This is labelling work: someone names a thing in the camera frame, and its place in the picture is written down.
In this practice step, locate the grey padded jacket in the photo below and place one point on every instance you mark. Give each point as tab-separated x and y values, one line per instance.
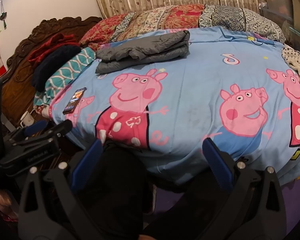
145	50

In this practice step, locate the teal wave-patterned pillow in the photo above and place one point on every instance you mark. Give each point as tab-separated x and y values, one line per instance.
65	72

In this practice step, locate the purple floor mat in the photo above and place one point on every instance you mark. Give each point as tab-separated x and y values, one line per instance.
297	192

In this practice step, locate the dark navy cloth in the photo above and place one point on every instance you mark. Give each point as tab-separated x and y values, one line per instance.
52	62

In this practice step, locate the red cloth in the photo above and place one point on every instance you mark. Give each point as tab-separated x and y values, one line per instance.
55	42

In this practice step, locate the patchwork floral quilt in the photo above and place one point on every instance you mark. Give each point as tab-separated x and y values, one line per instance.
165	17

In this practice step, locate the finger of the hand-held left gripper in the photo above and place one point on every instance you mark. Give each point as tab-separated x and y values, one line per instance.
52	130
37	126

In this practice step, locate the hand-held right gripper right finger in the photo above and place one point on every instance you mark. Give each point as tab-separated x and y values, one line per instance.
216	162

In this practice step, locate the white mug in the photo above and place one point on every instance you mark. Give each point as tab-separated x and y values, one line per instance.
27	118

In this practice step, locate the blue cartoon printed blanket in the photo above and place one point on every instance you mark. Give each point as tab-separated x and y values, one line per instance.
195	80

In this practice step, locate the black smartphone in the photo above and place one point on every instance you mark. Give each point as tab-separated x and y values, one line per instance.
75	100

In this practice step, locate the person's black pants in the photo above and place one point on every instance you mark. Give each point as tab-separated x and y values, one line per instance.
120	187

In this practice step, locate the person's left hand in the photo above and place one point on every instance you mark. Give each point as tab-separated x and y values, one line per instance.
2	200

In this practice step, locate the clear plastic storage box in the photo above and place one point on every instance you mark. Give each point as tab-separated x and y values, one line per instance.
275	5

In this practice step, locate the green hanging ornament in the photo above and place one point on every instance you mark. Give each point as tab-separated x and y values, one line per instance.
3	16

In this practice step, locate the carved wooden headboard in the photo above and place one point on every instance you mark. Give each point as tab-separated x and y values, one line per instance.
20	80

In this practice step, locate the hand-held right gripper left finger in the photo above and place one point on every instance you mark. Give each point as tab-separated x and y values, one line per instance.
88	162

